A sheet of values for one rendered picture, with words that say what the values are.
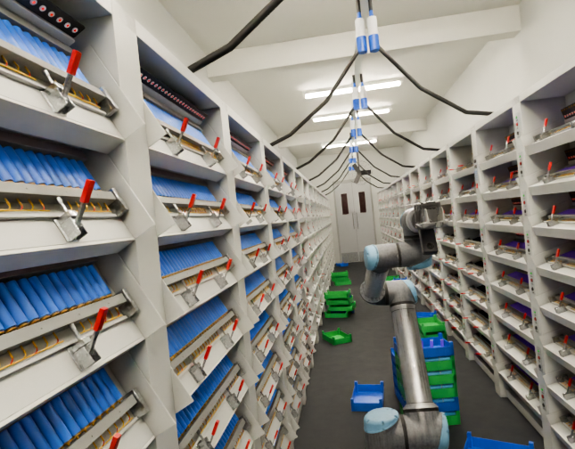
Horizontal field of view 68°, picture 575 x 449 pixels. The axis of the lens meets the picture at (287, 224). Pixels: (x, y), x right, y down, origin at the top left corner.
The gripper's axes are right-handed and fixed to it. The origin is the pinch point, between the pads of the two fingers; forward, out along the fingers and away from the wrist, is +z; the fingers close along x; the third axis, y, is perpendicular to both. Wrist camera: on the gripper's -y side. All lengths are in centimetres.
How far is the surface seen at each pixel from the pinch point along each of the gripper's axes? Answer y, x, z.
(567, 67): 53, 63, -41
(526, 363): -82, 67, -114
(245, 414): -60, -67, -23
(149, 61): 48, -71, 25
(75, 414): -22, -74, 62
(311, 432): -118, -53, -127
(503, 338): -79, 72, -155
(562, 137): 28, 64, -50
